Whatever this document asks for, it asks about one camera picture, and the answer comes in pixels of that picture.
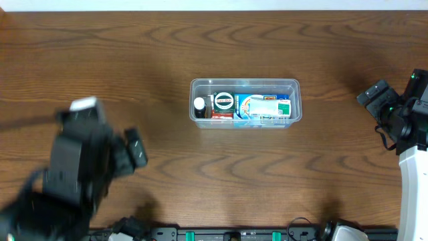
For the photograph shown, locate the dark bottle white cap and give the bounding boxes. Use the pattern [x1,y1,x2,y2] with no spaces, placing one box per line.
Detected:
[193,97,207,118]

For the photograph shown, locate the red Panadol box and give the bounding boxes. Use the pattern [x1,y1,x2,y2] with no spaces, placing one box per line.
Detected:
[209,94,233,119]

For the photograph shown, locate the green Zam-Buk box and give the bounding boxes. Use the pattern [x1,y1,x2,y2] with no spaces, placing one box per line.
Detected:
[213,92,235,113]

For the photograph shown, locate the blue Koolfever box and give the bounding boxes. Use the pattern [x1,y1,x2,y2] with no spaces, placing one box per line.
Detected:
[233,94,292,127]

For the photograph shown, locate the white green Panadol box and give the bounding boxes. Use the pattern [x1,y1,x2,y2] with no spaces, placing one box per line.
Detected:
[249,98,291,117]

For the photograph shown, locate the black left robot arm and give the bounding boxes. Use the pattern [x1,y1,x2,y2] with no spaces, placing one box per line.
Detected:
[1,108,148,240]

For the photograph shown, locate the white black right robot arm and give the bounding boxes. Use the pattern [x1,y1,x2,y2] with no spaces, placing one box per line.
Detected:
[317,69,427,241]

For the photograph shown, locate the clear plastic container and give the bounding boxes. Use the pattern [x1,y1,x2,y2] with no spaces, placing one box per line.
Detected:
[189,78,302,129]

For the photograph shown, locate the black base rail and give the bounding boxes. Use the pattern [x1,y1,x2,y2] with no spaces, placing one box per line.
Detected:
[82,217,398,241]

